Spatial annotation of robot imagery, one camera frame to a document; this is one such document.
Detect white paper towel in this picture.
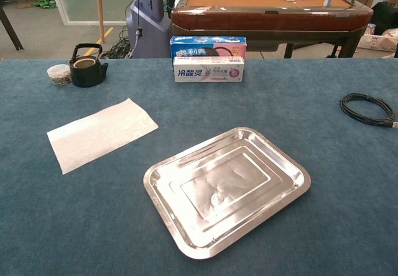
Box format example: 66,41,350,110
47,98,159,175

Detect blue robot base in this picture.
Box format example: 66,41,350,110
126,0,172,59

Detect stainless steel tray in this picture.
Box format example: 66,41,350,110
143,127,312,260

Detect white toothpaste box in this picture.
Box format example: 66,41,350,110
172,56,245,83

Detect blue cookie box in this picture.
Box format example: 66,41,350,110
169,35,248,69

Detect blue felt table cover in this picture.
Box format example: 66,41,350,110
0,58,398,276

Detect black teapot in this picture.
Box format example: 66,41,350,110
68,43,109,88

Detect brown mahjong table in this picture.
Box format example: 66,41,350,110
170,0,374,59

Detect small clear lidded jar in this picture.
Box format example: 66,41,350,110
47,64,72,86

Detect wooden pole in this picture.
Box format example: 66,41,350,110
95,0,106,44

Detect green cloth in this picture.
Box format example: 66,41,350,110
33,0,58,9

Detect white plastic basket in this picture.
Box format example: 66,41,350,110
357,33,398,53

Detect black slanted table leg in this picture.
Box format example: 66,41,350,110
0,5,24,52

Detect seated person in black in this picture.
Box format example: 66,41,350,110
371,1,398,36

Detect tangled floor cables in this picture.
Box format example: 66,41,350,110
101,27,135,60

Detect black coiled cable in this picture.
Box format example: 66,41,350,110
339,93,398,129

